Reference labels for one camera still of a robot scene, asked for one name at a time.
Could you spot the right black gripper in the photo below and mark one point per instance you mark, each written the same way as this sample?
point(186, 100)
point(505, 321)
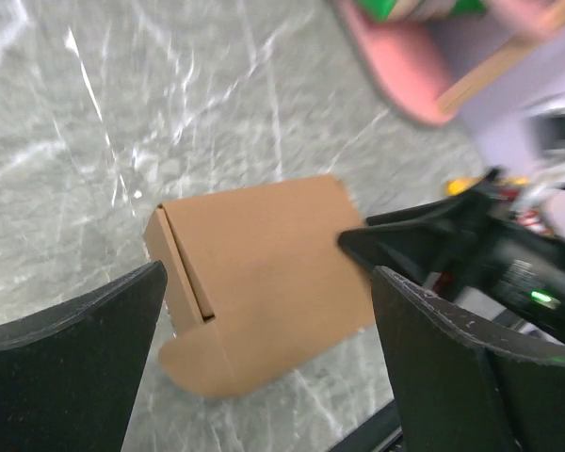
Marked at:
point(471, 245)

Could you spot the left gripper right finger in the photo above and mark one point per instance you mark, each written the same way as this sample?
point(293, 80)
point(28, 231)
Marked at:
point(462, 382)

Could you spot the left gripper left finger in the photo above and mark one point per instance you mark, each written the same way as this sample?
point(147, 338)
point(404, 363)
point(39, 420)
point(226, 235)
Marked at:
point(69, 374)

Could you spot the brown cardboard box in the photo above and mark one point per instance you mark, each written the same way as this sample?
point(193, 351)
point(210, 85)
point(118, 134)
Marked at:
point(256, 282)

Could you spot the yellow chip bag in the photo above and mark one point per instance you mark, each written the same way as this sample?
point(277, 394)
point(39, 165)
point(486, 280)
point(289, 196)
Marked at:
point(457, 186)

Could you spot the pink three-tier shelf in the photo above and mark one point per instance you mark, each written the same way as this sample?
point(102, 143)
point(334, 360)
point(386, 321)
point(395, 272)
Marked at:
point(410, 71)

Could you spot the green snack bag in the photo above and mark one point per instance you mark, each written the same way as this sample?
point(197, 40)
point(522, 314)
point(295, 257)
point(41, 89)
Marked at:
point(418, 10)

